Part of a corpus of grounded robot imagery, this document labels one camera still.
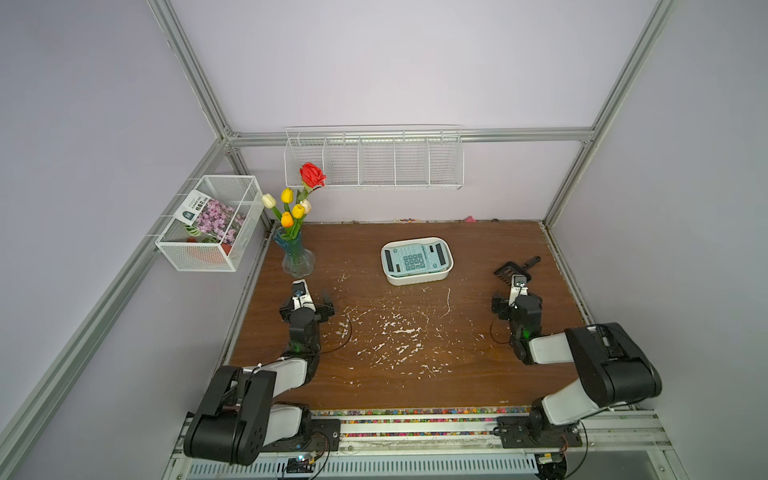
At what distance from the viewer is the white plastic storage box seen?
3.32ft

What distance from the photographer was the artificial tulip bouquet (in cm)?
84

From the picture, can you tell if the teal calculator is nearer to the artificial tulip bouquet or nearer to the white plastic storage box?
the white plastic storage box

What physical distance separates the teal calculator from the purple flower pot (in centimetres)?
48

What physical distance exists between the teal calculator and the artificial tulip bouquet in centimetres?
32

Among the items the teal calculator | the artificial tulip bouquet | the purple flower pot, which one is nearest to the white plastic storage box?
the teal calculator

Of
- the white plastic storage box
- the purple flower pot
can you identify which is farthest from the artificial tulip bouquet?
the white plastic storage box

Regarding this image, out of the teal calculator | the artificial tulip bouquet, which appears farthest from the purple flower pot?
the teal calculator

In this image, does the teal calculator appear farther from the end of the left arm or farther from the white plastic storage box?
the end of the left arm

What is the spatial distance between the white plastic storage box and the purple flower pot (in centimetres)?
48

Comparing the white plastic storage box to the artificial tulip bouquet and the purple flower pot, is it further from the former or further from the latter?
the purple flower pot

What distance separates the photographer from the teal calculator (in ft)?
3.32

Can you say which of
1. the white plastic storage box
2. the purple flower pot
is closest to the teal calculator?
the white plastic storage box

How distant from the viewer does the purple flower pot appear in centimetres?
73

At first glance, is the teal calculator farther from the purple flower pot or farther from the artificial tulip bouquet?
the purple flower pot
